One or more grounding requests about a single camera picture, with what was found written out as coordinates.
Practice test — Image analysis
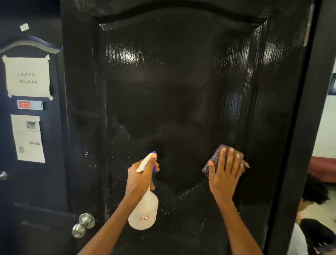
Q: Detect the person's right hand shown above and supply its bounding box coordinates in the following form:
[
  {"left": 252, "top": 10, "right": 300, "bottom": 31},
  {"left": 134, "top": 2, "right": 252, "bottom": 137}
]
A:
[{"left": 208, "top": 147, "right": 245, "bottom": 202}]

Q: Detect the person's left hand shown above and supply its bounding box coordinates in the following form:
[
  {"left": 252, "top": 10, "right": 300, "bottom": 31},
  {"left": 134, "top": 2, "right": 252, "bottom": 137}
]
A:
[{"left": 124, "top": 153, "right": 160, "bottom": 201}]

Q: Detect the checked purple cleaning cloth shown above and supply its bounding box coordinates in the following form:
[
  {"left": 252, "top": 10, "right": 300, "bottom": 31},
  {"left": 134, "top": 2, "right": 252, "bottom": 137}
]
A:
[{"left": 202, "top": 144, "right": 250, "bottom": 177}]

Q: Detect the white plastic spray bottle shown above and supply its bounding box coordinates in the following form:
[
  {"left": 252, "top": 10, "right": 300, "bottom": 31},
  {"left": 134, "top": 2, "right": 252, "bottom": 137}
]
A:
[{"left": 128, "top": 151, "right": 159, "bottom": 231}]

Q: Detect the person's left forearm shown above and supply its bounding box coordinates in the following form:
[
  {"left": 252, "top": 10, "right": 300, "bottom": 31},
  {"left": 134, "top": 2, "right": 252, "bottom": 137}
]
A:
[{"left": 77, "top": 194, "right": 142, "bottom": 255}]

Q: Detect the person's right forearm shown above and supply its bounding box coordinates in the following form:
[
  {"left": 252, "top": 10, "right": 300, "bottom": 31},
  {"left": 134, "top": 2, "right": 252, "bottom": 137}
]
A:
[{"left": 216, "top": 197, "right": 264, "bottom": 255}]

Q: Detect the glossy black panel door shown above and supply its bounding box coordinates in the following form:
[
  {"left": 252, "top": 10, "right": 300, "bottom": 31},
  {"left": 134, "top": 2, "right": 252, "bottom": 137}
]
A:
[{"left": 60, "top": 0, "right": 315, "bottom": 255}]

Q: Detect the dark red sofa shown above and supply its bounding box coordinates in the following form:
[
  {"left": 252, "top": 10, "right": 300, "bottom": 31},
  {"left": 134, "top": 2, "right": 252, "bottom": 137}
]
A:
[{"left": 308, "top": 157, "right": 336, "bottom": 184}]

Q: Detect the round silver door knob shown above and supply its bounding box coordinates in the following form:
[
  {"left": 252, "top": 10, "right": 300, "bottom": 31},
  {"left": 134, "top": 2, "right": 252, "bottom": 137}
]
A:
[{"left": 72, "top": 213, "right": 96, "bottom": 239}]

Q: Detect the matte black door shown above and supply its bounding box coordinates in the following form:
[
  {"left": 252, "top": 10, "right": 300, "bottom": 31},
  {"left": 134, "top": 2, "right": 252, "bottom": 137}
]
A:
[{"left": 0, "top": 0, "right": 77, "bottom": 255}]

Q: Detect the printed white paper notice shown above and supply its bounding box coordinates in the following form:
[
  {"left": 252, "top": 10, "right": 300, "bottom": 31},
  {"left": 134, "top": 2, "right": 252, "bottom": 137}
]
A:
[{"left": 11, "top": 114, "right": 46, "bottom": 163}]

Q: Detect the red and white label plate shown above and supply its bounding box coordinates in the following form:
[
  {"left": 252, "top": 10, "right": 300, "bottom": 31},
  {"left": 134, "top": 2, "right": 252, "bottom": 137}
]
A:
[{"left": 17, "top": 100, "right": 43, "bottom": 110}]

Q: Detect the taped white paper sign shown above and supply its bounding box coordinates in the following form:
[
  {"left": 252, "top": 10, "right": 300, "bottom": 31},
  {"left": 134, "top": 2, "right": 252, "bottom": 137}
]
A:
[{"left": 2, "top": 54, "right": 54, "bottom": 101}]

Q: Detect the black door frame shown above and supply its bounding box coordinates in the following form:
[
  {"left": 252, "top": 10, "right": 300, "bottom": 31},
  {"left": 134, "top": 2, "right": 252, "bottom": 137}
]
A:
[{"left": 263, "top": 0, "right": 336, "bottom": 255}]

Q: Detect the dark wall picture frame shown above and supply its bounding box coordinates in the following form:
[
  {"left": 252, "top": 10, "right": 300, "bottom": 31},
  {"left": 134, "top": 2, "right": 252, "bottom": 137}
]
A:
[{"left": 328, "top": 73, "right": 336, "bottom": 96}]

